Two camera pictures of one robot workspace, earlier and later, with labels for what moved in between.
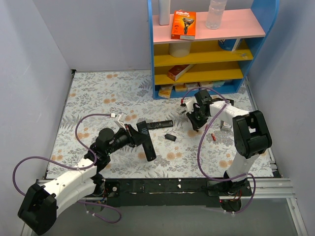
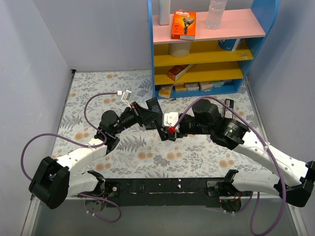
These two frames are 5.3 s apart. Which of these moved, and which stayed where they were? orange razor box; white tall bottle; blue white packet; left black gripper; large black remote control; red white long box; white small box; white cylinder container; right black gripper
Moved: right black gripper; large black remote control; left black gripper
Stayed: red white long box; white cylinder container; white tall bottle; blue white packet; orange razor box; white small box
